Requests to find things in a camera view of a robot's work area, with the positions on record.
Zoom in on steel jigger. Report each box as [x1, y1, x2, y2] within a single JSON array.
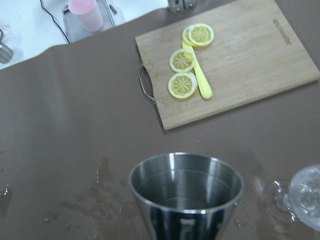
[[128, 152, 245, 240]]

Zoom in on clear wine glass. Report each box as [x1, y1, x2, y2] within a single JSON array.
[[263, 164, 320, 231]]

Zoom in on lemon slice near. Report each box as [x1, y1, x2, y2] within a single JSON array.
[[167, 72, 198, 99]]

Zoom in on lemon slice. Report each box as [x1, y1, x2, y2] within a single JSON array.
[[182, 23, 215, 47], [169, 48, 196, 73], [167, 72, 198, 99]]

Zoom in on lemon slice middle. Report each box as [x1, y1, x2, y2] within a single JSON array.
[[169, 48, 196, 73]]

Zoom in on lemon slice far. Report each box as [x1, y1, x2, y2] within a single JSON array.
[[182, 23, 215, 47]]

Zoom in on bamboo cutting board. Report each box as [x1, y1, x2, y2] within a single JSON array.
[[136, 0, 320, 130]]

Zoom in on white kitchen scale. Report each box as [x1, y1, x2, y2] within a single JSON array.
[[62, 0, 116, 43]]

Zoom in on pink plastic cup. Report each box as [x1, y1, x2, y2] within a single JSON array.
[[68, 0, 104, 33]]

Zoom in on aluminium frame post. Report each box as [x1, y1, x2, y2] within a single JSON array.
[[167, 0, 198, 13]]

